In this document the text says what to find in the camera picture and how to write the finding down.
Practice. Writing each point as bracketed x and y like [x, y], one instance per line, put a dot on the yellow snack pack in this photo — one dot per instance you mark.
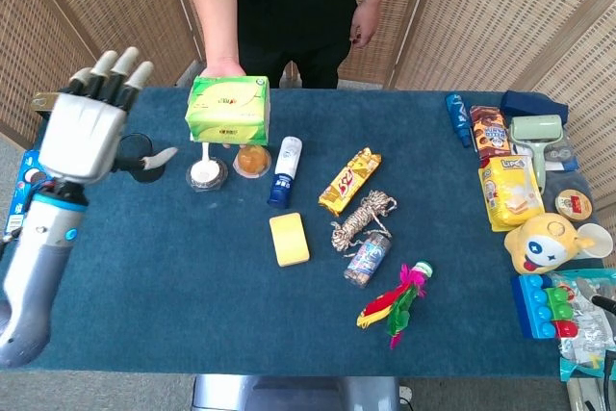
[510, 192]

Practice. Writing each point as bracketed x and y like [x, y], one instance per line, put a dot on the person left hand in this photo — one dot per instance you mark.
[365, 26]

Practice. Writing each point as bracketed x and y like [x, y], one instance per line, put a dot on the gold biscuit pack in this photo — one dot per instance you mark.
[349, 182]

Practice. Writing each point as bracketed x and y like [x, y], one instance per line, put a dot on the white plastic spoon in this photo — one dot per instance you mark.
[206, 155]

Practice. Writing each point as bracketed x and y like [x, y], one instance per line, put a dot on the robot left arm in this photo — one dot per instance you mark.
[33, 262]

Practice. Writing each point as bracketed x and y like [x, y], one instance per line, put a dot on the person right hand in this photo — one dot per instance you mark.
[223, 70]

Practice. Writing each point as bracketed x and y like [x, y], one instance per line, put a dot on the blue plastic bottle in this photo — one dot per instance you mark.
[457, 117]

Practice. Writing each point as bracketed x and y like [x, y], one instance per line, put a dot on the yellow sponge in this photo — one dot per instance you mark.
[289, 240]

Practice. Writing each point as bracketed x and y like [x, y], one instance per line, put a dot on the green lint roller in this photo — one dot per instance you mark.
[534, 129]

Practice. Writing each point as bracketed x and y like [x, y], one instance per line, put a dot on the dark grey cloth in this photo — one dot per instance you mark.
[553, 185]

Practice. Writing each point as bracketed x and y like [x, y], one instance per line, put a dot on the blue Oreo pack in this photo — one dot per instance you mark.
[19, 201]

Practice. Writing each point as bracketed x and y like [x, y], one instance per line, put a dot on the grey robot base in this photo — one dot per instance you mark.
[289, 394]

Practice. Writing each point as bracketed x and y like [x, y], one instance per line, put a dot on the orange jelly cup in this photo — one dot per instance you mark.
[252, 163]

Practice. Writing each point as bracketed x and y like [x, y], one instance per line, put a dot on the brown cookie box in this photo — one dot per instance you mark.
[490, 132]

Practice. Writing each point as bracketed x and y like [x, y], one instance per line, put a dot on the dark blue box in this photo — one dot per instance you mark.
[534, 103]

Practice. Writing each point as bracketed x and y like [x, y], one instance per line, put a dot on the clear jar with blue label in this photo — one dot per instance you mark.
[367, 259]

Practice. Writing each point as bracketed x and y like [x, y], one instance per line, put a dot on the blue building block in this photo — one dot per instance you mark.
[529, 305]

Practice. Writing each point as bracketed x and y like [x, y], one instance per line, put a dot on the green tissue pack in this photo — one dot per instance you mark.
[226, 112]

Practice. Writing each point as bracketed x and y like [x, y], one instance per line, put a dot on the blue table cloth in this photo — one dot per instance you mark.
[192, 286]

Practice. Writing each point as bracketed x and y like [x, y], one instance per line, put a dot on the colourful feather shuttlecock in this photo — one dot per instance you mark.
[397, 305]

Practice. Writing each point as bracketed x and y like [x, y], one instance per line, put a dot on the teal and silver plastic bag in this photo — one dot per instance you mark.
[587, 334]

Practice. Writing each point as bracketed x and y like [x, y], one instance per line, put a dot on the person right forearm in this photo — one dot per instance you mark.
[216, 21]

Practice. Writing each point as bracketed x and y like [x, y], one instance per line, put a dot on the green building block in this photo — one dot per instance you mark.
[557, 304]

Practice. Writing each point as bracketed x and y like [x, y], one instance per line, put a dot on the grey blister pack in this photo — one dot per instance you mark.
[564, 153]

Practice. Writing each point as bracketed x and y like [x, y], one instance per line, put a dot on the round tin with red label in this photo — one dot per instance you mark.
[573, 204]

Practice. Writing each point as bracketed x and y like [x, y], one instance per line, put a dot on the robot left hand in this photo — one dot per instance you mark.
[82, 136]

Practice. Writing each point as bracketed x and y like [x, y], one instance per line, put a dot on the blue and white spray bottle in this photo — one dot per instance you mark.
[284, 180]

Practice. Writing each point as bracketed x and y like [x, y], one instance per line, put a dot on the red building block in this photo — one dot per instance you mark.
[567, 329]

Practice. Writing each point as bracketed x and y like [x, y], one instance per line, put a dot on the yellow plush toy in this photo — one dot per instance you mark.
[544, 242]

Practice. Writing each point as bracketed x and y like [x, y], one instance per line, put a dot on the black round-tipped rod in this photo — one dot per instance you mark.
[604, 303]

